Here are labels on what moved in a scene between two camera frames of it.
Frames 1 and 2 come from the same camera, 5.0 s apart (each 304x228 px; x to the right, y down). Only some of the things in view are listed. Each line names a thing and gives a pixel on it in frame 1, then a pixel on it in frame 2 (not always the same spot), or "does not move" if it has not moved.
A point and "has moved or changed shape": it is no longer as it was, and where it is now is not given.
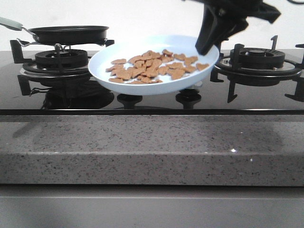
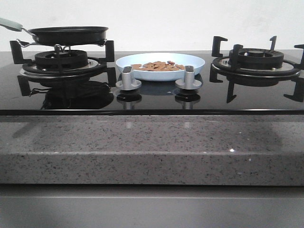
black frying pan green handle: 61,34 does not move
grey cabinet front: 151,206 does not move
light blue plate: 151,64 has moved or changed shape
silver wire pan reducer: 60,47 does not move
